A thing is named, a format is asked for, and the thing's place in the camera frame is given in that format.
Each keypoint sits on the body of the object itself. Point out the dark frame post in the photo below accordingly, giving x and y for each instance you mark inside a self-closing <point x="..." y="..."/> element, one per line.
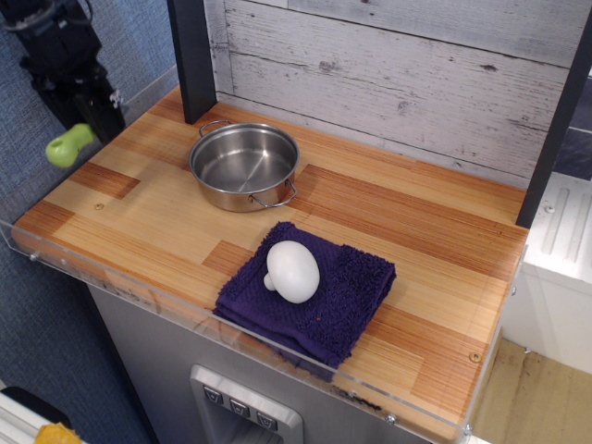
<point x="571" y="92"/>
<point x="193" y="56"/>

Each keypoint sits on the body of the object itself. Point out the purple folded towel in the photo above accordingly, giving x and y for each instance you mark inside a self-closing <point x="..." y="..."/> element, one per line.
<point x="317" y="335"/>

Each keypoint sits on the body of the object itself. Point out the stainless steel pot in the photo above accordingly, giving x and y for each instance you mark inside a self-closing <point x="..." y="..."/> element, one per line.
<point x="245" y="167"/>

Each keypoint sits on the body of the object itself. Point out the white ribbed side counter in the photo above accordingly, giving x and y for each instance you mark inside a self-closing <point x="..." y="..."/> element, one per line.
<point x="559" y="239"/>

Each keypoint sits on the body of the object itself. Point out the yellow object bottom left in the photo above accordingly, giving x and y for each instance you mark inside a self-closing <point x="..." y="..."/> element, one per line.
<point x="56" y="434"/>

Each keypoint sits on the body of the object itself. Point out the white toy mushroom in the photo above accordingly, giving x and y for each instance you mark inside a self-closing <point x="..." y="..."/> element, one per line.
<point x="292" y="272"/>

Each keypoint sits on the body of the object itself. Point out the grey spatula with green handle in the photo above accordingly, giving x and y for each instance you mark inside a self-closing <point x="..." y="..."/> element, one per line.
<point x="64" y="150"/>

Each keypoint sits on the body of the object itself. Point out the silver cabinet control panel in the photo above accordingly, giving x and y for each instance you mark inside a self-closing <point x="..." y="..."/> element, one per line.
<point x="232" y="413"/>

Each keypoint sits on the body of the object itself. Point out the dark right frame post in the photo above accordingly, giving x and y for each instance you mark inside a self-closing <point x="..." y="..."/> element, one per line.
<point x="571" y="92"/>

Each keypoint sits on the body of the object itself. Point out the dark left frame post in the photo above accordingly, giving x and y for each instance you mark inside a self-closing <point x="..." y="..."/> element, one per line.
<point x="193" y="56"/>

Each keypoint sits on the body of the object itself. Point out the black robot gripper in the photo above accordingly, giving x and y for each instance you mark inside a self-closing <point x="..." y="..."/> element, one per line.
<point x="62" y="58"/>

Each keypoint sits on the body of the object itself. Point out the clear acrylic table guard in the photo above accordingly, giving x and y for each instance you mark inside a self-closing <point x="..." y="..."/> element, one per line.
<point x="135" y="227"/>

